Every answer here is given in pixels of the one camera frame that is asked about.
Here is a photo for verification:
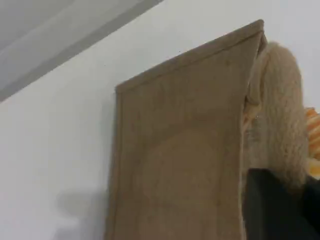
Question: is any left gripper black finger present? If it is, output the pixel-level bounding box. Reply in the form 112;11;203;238
299;174;320;240
246;168;305;240

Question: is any brown jute tote bag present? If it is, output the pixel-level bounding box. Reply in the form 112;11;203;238
104;19;310;240

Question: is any long orange striped bread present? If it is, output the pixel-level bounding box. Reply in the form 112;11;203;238
303;106;320;180

